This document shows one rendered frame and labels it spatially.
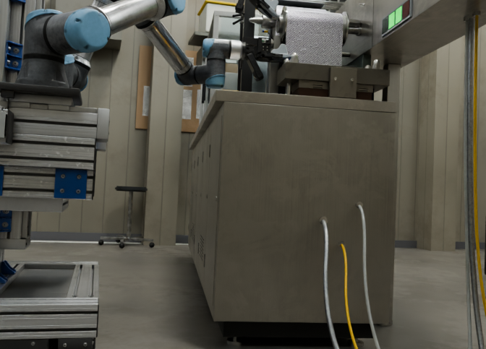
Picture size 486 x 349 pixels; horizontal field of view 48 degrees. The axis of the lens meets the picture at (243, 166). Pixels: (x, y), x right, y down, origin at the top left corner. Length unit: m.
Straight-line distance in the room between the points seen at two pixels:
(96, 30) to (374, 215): 1.13
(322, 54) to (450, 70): 4.31
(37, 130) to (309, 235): 0.96
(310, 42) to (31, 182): 1.22
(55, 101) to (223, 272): 0.79
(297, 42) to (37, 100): 1.09
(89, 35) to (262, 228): 0.86
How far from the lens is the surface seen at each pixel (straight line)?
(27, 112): 1.68
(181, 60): 2.19
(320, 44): 2.31
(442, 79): 6.46
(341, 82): 2.07
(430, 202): 6.31
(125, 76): 5.62
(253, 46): 2.24
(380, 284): 2.07
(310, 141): 1.97
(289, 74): 2.05
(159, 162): 5.26
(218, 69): 2.18
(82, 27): 1.61
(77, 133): 1.66
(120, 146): 5.53
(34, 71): 1.69
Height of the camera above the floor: 0.55
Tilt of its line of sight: 2 degrees up
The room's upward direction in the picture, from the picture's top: 3 degrees clockwise
